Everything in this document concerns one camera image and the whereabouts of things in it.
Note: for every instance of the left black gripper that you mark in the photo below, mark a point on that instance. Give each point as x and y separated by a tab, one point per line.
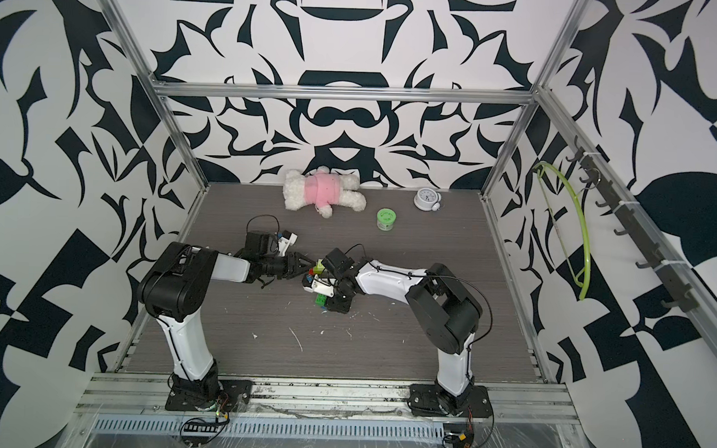
290	259

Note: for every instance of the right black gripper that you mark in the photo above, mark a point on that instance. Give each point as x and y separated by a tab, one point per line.
335	305

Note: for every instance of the yellow-green lego brick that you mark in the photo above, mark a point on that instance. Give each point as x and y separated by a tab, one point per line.
319	263

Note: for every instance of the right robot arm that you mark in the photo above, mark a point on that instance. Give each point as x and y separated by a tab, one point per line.
447	312

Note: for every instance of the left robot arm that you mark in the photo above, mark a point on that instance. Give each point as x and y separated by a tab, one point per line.
173	293

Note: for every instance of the white teddy bear pink shirt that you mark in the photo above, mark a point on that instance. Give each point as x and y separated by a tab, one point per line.
322	190

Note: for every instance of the green lidded jar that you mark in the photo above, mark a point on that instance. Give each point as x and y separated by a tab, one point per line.
385	219

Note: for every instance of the white alarm clock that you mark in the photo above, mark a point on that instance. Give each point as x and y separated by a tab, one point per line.
428	200

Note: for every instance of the green toy bow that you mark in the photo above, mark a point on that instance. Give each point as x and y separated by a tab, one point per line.
582	277

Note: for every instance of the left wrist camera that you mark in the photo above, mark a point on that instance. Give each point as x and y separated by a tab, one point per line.
258	243

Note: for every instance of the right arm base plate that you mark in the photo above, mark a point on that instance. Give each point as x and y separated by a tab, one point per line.
431	400

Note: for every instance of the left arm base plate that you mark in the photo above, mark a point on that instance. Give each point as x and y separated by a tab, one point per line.
225	395

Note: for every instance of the black wall hook rack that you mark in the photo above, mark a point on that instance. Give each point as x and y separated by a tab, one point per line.
616	199

